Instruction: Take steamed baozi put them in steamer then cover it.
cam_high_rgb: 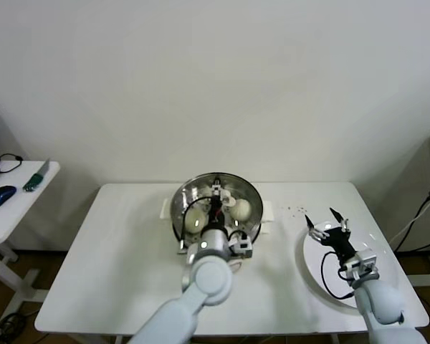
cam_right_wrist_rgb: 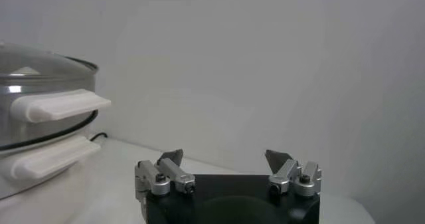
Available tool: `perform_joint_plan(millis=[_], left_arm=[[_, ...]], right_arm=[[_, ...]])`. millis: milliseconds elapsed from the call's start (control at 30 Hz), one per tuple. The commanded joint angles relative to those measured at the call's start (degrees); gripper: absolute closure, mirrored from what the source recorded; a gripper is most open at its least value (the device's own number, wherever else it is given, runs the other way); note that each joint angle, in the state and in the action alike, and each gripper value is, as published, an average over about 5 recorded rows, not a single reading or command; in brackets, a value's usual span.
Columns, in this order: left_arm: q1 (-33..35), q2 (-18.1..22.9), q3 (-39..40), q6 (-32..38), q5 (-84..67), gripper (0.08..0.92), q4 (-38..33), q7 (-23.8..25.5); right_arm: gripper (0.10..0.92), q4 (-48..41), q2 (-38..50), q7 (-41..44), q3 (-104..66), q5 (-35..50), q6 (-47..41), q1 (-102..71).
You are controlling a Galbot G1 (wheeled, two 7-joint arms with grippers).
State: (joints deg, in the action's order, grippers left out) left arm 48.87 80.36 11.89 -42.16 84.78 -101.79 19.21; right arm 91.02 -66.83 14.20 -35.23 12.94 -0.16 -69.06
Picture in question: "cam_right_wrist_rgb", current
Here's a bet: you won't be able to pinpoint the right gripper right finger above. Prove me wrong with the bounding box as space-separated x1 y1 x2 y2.
264 149 322 198

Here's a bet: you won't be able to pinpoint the white oval plate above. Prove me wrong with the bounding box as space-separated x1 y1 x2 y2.
318 191 377 224

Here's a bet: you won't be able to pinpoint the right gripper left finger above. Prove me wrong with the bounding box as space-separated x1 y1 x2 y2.
134 148 197 200

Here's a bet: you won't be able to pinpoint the glass lid with white handle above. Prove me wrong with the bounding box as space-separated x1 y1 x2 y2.
0 41 100 80

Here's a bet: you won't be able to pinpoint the black cooker power cord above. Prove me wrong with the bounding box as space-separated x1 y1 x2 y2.
88 131 109 143

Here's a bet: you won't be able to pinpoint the white electric cooker base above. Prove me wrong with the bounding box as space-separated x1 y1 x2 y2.
0 135 102 224

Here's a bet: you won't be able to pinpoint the stainless steel steamer basket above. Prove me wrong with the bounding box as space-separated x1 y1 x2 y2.
0 57 112 150

